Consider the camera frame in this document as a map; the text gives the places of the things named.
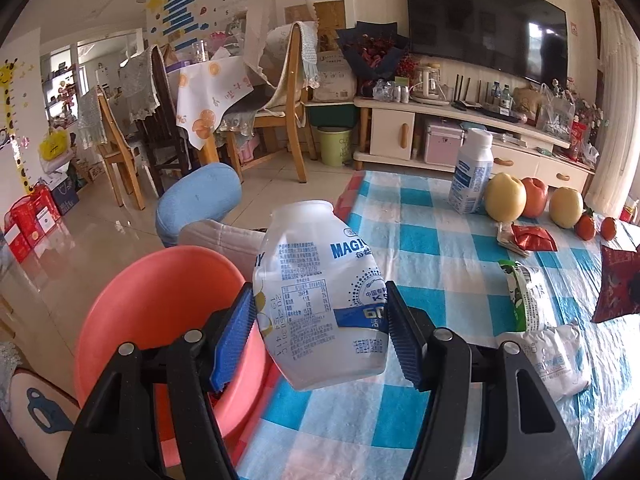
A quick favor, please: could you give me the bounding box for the giraffe height chart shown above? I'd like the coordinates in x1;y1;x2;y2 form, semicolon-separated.
0;57;38;196

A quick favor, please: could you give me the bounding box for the black router with antennas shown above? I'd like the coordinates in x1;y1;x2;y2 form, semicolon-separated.
452;74;496;111

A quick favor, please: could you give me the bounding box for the white electric kettle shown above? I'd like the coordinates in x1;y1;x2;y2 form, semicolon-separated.
412;62;451;106

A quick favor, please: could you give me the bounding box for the crushed white plastic bottle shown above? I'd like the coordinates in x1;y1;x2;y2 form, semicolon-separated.
252;200;390;392

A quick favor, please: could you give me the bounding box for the brown gift bag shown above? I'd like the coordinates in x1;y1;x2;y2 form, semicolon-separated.
512;85;543;121

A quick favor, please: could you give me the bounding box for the upright white plastic bottle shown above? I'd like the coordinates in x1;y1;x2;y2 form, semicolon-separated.
448;128;495;216

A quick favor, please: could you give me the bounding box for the cushion with blue figure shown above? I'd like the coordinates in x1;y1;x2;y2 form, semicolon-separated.
0;340;81;461

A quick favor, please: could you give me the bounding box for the red apple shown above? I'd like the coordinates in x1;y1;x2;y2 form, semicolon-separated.
520;176;549;218

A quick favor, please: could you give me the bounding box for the light wooden chair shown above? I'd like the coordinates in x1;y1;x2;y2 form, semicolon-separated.
77;85;146;211

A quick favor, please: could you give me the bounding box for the orange print table cloth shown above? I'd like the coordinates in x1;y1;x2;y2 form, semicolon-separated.
176;57;256;151

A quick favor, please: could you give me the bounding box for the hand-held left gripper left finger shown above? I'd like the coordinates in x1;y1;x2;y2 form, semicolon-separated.
56;282;258;480

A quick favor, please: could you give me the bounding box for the dark red patterned bag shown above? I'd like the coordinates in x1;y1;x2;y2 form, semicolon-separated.
591;245;640;324

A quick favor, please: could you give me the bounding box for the light blue stool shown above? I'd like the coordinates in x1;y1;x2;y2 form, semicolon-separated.
155;162;244;248

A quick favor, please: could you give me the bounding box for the dark wrapped flower bouquet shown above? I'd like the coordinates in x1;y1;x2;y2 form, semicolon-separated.
335;21;411;88

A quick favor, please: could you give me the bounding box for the small yellow pear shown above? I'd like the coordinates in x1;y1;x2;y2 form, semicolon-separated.
484;172;527;222

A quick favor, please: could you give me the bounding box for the blue checked plastic tablecloth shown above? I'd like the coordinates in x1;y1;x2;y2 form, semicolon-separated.
235;170;640;480

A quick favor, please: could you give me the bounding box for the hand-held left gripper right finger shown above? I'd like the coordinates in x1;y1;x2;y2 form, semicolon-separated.
385;280;586;480

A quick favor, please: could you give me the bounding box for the red snack wrapper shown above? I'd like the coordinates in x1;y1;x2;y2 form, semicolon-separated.
510;224;558;252

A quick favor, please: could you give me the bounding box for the clear plastic bag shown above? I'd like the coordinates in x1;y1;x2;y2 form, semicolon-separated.
536;82;576;141

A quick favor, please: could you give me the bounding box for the yellow bag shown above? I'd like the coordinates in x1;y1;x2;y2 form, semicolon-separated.
40;127;71;161

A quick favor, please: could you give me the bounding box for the red gift box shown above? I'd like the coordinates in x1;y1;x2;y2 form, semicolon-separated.
4;195;61;261

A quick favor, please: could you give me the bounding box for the wooden chair with lace cover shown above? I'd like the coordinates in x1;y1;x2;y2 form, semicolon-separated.
245;22;321;183

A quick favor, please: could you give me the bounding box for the black flat television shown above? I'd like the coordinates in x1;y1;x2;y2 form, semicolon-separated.
404;0;570;86

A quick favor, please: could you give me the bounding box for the cream television cabinet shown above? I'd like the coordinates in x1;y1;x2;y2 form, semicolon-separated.
352;95;596;196

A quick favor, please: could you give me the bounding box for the large yellow pear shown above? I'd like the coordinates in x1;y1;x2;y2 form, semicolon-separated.
549;186;584;229

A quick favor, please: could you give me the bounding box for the colourful wall poster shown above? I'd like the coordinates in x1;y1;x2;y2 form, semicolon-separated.
145;0;273;43

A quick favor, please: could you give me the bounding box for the white rice sack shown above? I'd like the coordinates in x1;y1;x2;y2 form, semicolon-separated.
312;52;358;103

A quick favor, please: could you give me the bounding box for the lace covered standing air conditioner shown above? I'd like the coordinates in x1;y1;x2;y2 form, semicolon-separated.
585;0;640;216

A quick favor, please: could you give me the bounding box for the green waste bin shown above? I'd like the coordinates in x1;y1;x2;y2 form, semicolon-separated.
316;126;354;167

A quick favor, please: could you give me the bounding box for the cream snack wrapper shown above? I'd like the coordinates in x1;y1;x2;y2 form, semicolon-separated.
496;222;521;251

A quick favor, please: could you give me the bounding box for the dark wooden chair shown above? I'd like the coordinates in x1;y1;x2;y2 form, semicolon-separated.
135;45;193;196

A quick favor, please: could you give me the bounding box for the white pouch blue feather print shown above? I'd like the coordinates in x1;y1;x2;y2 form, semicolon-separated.
495;320;591;401

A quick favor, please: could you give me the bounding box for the pink plastic basin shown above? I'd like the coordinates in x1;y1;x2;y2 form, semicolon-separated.
74;245;266;466

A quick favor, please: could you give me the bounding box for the white cloth cushion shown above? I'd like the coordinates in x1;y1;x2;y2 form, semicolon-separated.
178;220;266;286

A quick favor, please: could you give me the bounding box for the pink metal case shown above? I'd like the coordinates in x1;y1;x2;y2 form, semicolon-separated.
424;121;466;165

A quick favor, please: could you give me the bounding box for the green white pouch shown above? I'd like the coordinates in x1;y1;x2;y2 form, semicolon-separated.
497;259;558;333

